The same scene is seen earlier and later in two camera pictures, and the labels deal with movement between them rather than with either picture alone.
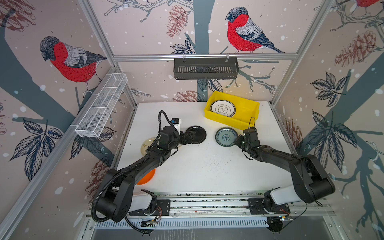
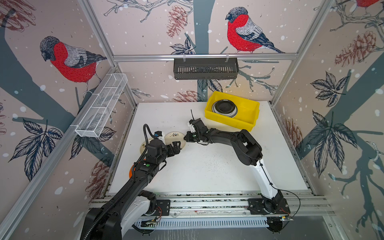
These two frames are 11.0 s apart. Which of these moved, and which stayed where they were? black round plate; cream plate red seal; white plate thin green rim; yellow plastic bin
Moved: black round plate
Stayed: yellow plastic bin; cream plate red seal; white plate thin green rim
